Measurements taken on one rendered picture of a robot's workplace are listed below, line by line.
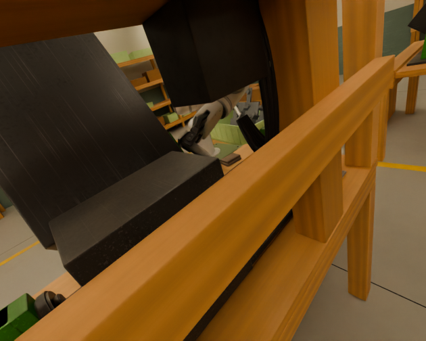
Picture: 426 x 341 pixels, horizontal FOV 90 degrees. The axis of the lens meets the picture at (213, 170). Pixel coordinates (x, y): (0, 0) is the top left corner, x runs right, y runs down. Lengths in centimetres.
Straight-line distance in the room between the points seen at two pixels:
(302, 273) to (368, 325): 98
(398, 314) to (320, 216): 109
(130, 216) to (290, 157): 25
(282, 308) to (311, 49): 55
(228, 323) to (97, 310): 44
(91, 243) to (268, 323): 41
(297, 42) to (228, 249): 38
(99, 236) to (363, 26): 88
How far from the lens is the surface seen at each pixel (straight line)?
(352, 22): 91
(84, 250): 35
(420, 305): 172
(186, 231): 22
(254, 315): 60
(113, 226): 36
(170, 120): 641
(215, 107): 68
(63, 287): 97
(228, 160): 116
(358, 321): 160
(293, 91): 50
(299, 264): 67
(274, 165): 28
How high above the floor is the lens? 141
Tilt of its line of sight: 26 degrees down
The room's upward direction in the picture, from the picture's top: 18 degrees counter-clockwise
